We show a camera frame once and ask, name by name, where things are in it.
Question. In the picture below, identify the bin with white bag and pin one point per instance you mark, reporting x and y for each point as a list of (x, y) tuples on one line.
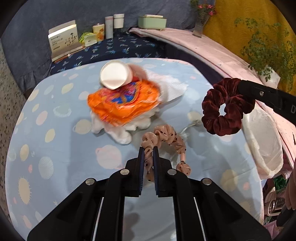
[(263, 141)]

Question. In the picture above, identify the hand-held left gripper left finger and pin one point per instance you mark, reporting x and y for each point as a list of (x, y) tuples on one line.
[(141, 171)]

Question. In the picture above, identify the grey blue cloth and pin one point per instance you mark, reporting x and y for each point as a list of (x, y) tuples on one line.
[(46, 18)]

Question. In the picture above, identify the white paper napkin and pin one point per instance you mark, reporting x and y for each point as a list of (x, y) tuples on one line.
[(171, 87)]

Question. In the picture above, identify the glass vase with pink flowers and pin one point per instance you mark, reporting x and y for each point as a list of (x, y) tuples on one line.
[(201, 20)]

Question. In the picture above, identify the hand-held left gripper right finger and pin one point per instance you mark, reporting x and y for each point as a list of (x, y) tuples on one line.
[(155, 171)]

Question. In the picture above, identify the small silver metal object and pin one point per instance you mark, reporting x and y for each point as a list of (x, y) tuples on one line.
[(188, 126)]

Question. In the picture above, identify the pink polka dot scrunchie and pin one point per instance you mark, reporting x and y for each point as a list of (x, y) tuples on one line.
[(166, 139)]

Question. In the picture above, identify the green tissue box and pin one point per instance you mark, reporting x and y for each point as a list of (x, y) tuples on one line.
[(151, 22)]

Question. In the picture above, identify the yellow orange carton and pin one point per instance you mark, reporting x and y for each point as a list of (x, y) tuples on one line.
[(99, 31)]

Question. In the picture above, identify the dark red velvet scrunchie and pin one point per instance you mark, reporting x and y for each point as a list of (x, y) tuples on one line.
[(217, 111)]

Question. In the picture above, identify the navy floral cloth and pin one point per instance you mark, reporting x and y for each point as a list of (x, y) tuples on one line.
[(115, 46)]

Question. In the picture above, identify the white jar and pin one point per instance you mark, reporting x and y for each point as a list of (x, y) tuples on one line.
[(118, 20)]

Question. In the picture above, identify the green packet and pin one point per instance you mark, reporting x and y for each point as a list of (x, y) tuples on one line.
[(87, 38)]

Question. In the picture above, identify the dark purple cloth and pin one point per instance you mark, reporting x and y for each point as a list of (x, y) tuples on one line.
[(185, 55)]

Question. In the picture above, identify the green plant in white pot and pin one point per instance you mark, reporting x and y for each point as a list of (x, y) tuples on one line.
[(266, 48)]

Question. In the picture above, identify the tall white bottle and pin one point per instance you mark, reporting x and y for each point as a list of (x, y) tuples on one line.
[(109, 26)]

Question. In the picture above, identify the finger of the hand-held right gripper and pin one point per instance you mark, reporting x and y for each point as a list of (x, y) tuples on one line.
[(256, 91)]

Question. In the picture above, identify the open white cardboard box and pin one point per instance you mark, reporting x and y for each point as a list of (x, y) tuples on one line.
[(63, 39)]

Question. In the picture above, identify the pink printed sheet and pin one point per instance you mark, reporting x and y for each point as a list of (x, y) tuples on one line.
[(208, 53)]

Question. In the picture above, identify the white tissue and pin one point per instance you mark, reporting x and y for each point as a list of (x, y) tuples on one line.
[(111, 129)]

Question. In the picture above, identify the white paper cup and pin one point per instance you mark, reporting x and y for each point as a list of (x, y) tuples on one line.
[(113, 75)]

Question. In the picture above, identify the orange snack wrapper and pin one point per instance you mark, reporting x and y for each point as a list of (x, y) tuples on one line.
[(122, 104)]

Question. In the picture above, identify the mustard yellow cloth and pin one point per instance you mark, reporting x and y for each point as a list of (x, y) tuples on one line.
[(231, 14)]

